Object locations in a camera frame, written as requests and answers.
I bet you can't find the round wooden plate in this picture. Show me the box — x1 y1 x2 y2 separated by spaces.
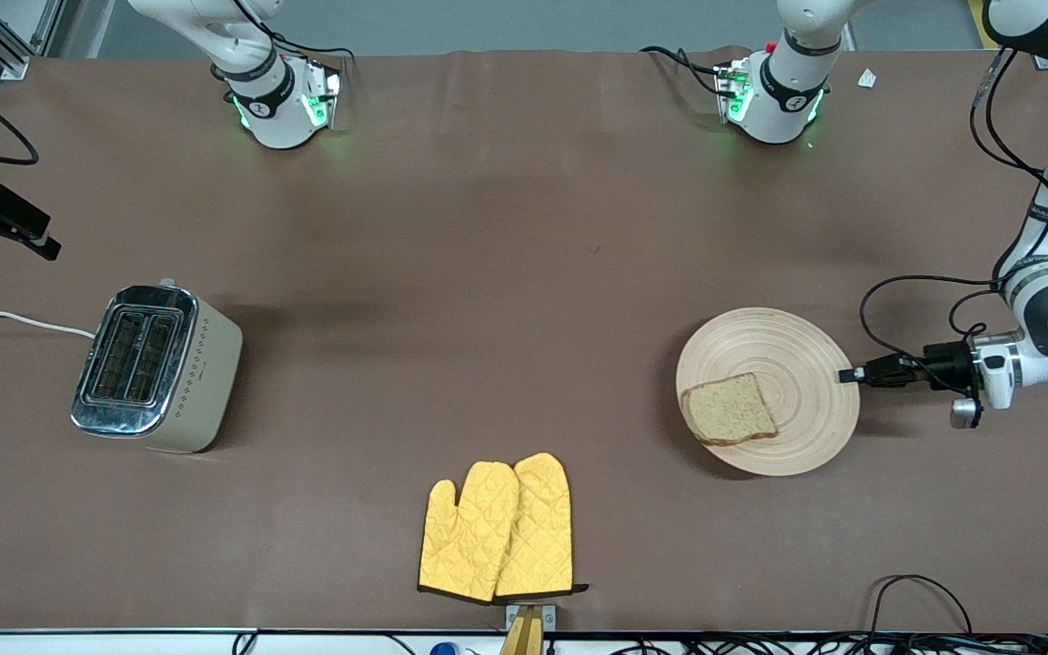
675 307 862 477

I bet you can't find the brown toast slice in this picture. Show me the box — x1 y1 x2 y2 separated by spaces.
680 372 779 447

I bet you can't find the cream and chrome toaster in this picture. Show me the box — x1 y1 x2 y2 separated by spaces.
70 280 244 454

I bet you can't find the yellow quilted oven mitt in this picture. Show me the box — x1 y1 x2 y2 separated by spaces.
418 461 521 603
495 452 590 600

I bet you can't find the brown table cover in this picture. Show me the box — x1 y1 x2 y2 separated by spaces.
0 47 1048 635

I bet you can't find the white toaster power cord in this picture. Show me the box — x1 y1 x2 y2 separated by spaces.
0 307 96 339

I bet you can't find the black looped cable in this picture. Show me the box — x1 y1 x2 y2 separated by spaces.
865 574 973 638

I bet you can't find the black right arm base cable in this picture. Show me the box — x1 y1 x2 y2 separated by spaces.
233 0 358 62

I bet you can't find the black arm base cable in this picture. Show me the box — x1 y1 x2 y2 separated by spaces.
640 45 727 96
233 0 358 62

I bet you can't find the black left arm base cable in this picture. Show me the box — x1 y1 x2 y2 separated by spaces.
640 45 727 96

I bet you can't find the wooden and metal bracket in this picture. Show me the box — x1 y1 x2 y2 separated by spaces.
499 603 558 655

